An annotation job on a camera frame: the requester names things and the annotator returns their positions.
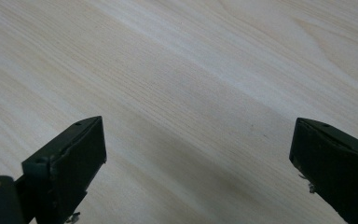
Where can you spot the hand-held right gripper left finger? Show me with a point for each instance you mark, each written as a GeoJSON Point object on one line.
{"type": "Point", "coordinates": [70, 161]}

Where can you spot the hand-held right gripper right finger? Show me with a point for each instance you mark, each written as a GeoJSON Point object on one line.
{"type": "Point", "coordinates": [335, 168]}

